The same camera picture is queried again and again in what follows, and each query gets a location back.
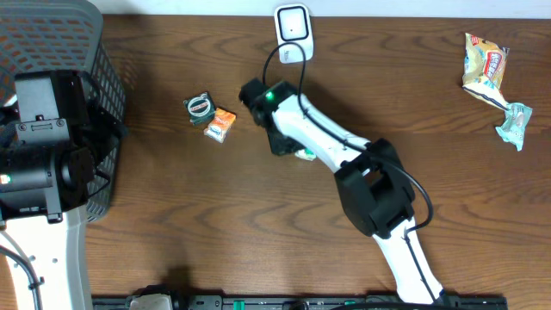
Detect orange candy packet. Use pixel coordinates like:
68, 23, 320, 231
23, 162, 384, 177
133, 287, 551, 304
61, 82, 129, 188
204, 108, 237, 143

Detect black round-logo snack packet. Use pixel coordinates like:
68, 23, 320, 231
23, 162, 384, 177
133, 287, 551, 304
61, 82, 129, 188
183, 91, 216, 126

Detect teal candy packet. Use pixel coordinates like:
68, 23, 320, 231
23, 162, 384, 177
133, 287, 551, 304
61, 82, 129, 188
294, 148, 317, 161

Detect large yellow snack bag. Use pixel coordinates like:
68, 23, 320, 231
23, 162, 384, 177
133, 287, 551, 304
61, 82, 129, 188
462, 33, 510, 111

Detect light green snack packet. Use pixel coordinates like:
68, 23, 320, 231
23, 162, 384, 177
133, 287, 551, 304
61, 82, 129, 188
495, 102, 532, 152

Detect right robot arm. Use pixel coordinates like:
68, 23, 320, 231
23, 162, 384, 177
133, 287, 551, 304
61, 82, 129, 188
238, 78, 443, 305

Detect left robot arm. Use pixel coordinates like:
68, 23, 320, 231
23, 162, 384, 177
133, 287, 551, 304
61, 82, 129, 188
1, 70, 126, 309

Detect white barcode scanner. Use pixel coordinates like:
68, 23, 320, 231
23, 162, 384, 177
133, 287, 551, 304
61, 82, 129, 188
274, 3, 314, 64

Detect dark grey plastic basket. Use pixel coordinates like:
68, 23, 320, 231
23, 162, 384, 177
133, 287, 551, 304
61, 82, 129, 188
0, 0, 128, 223

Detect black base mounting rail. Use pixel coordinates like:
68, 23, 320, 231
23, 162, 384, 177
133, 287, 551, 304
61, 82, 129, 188
92, 294, 509, 310

